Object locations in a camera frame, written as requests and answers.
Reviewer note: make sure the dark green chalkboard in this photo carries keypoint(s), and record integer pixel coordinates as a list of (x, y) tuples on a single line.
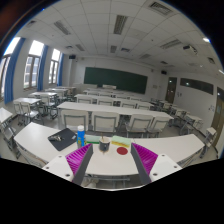
[(121, 80)]

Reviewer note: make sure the dark round cup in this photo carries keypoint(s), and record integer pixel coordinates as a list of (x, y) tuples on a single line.
[(104, 143)]

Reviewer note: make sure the red round coaster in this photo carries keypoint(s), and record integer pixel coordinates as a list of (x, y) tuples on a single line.
[(122, 151)]

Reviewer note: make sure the white chair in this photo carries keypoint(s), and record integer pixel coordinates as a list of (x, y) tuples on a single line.
[(104, 121), (138, 124), (74, 118)]

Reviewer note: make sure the blue bottle with white cap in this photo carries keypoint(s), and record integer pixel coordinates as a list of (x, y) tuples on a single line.
[(81, 141)]

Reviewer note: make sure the small objects on mat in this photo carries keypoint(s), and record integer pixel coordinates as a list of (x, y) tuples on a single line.
[(54, 138)]

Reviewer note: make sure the white chair front middle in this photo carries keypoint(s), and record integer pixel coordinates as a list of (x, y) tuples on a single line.
[(104, 121)]

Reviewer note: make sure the yellow green sponge pad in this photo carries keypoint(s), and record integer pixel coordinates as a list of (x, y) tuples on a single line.
[(121, 141)]

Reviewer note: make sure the dark door right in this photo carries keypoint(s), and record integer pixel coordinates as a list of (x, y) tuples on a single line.
[(171, 88)]

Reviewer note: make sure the long white desk row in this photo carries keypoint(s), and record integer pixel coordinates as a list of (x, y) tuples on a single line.
[(103, 108)]

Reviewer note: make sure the white chair front left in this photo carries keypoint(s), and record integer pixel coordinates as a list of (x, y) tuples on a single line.
[(74, 118)]

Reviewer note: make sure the blue curtain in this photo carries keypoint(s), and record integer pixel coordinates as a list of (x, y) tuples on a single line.
[(13, 51), (41, 68)]

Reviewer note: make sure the blue curtain middle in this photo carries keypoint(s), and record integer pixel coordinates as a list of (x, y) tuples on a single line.
[(41, 68)]

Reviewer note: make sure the white chair front right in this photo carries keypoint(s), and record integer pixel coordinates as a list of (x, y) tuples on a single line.
[(138, 124)]

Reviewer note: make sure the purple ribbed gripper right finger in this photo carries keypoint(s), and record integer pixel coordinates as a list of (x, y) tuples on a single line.
[(144, 160)]

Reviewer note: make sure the blue curtain left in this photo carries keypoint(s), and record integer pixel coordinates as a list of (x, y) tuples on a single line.
[(13, 51)]

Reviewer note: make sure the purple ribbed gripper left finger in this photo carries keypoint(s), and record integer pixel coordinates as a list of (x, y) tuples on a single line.
[(78, 161)]

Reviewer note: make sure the ceiling projector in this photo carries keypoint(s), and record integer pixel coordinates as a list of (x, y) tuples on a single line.
[(190, 50)]

